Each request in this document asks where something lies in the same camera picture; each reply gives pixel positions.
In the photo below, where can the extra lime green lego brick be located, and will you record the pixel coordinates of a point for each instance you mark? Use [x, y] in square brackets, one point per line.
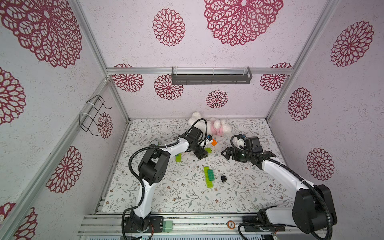
[178, 158]

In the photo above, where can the black wire wall rack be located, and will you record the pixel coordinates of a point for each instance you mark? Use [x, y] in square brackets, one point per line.
[88, 118]

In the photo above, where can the green connector block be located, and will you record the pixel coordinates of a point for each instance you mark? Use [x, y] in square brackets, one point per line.
[167, 226]

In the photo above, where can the white pink plush toy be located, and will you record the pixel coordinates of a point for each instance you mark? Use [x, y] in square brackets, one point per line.
[216, 127]

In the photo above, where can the extra dark green lego brick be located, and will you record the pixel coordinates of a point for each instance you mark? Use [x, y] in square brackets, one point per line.
[211, 175]

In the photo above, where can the black wall shelf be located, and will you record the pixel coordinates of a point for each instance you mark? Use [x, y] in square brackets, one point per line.
[212, 79]

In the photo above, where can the orange lego brick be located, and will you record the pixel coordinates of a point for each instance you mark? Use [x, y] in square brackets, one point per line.
[214, 143]

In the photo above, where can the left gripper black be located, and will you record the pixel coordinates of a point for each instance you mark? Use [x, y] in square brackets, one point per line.
[202, 153]

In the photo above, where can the metal base rail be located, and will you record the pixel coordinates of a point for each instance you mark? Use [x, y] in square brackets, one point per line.
[185, 227]

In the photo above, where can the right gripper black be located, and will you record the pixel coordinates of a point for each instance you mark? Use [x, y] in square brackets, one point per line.
[232, 153]

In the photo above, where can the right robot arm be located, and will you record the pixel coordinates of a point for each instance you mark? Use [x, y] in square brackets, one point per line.
[313, 208]

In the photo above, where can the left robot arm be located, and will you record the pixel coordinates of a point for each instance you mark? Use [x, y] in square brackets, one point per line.
[149, 165]

